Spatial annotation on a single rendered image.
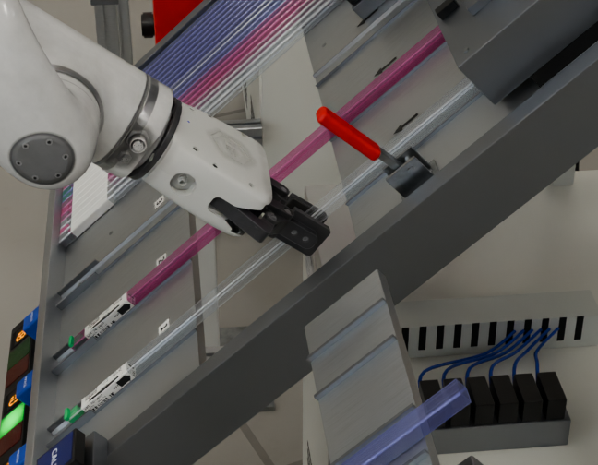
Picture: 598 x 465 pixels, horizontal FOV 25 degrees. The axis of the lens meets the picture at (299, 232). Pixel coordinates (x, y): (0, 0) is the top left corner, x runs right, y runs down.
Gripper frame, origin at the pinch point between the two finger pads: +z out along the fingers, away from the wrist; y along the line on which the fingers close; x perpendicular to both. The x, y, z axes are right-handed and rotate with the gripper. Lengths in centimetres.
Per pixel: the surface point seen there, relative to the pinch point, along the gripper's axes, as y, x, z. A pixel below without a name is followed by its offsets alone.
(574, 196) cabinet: 53, 0, 54
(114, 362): 4.2, 23.9, -3.3
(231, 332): 107, 75, 56
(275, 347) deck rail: -10.1, 6.1, 0.7
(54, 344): 14.3, 32.1, -5.3
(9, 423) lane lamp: 10.3, 40.5, -5.3
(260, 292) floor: 121, 72, 62
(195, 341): -2.5, 13.8, -1.5
